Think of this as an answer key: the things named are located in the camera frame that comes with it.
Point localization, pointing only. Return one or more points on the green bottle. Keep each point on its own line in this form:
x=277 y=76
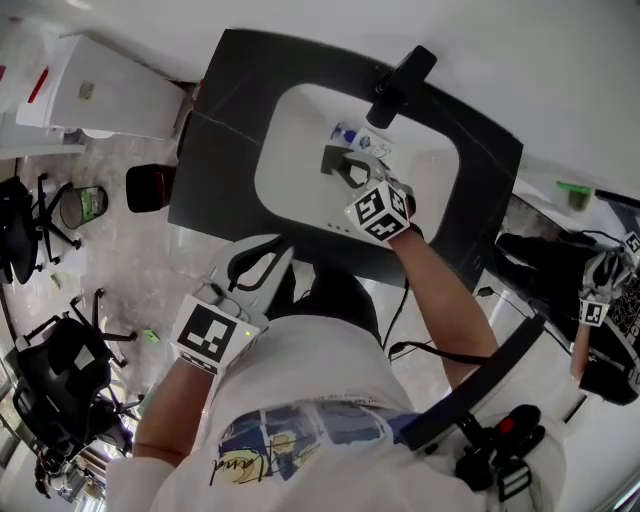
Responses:
x=575 y=195

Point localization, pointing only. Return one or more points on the black trash bin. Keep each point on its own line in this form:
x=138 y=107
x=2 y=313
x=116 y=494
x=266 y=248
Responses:
x=147 y=189

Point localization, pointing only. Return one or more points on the black sink vanity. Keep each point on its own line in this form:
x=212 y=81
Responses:
x=225 y=150

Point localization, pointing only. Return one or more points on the person's white printed shirt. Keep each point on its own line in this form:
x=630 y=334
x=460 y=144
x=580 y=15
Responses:
x=310 y=370

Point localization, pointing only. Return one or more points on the black chest-mounted tablet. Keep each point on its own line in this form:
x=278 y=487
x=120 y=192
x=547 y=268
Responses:
x=475 y=380

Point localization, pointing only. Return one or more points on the blue and white bottle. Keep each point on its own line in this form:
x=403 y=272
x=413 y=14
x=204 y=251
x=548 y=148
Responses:
x=370 y=142

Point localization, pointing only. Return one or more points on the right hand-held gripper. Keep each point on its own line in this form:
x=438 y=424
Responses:
x=380 y=212

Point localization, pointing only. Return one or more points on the white water dispenser cabinet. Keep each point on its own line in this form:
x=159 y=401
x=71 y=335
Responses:
x=100 y=100

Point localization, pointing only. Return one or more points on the person's left forearm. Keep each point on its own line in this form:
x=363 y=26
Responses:
x=175 y=410

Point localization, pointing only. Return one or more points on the person's right forearm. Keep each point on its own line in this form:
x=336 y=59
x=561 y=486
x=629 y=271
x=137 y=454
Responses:
x=445 y=305

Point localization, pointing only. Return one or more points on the small green object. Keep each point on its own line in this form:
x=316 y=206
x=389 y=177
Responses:
x=151 y=336

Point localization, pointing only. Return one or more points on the person's black trousers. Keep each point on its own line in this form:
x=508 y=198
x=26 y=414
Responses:
x=340 y=300

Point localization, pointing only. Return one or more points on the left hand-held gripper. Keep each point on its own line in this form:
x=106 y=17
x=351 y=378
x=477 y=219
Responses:
x=210 y=335

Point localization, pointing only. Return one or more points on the black faucet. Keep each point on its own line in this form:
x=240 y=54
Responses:
x=400 y=80

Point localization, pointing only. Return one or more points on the white sink basin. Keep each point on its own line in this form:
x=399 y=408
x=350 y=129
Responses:
x=300 y=190

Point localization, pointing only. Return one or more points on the black chest mount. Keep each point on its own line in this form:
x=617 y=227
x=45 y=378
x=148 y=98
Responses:
x=505 y=450

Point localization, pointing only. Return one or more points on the white shelf unit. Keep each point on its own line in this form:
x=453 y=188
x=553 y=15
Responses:
x=35 y=140

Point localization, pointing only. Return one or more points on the mesh wastebasket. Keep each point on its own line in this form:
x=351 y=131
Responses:
x=82 y=207

